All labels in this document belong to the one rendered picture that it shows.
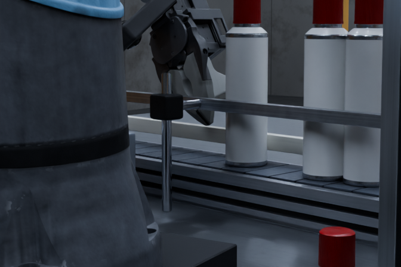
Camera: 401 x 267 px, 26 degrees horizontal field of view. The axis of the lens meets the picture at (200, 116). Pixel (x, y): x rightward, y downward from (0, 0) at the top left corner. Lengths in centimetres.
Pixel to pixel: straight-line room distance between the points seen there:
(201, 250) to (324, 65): 37
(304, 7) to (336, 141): 1115
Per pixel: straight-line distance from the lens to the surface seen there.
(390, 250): 75
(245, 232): 94
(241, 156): 105
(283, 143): 107
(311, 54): 96
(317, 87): 95
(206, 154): 115
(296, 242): 90
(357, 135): 93
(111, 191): 56
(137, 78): 1035
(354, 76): 93
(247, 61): 103
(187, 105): 104
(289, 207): 96
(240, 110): 101
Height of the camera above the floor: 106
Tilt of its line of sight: 6 degrees down
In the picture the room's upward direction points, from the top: straight up
